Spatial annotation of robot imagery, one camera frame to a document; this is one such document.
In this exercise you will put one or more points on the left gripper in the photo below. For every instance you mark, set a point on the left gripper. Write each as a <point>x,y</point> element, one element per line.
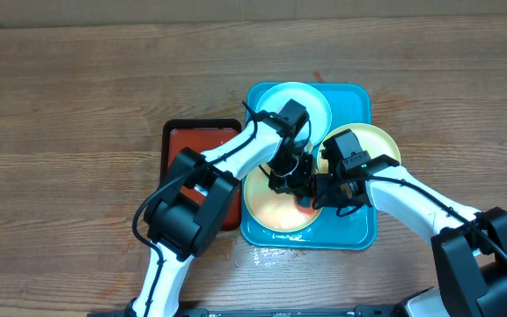
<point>301,187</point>

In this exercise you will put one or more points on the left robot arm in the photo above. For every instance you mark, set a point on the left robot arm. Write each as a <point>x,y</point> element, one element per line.
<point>180,219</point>

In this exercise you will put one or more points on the yellow plate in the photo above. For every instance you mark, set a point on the yellow plate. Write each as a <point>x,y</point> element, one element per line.
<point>277,212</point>
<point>394,171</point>

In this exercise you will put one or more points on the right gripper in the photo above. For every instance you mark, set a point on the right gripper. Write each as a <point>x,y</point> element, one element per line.
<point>320,192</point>

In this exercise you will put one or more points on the black tray with red water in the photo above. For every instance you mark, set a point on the black tray with red water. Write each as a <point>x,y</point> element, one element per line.
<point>200,135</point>

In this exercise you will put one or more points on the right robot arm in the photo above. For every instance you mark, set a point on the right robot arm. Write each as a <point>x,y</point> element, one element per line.
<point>469,246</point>

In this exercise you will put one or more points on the light blue plate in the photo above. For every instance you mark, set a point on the light blue plate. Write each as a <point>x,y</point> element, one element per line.
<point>315,103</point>

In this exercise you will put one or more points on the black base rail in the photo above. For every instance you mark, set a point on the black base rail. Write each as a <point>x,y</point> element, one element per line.
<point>390,310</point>

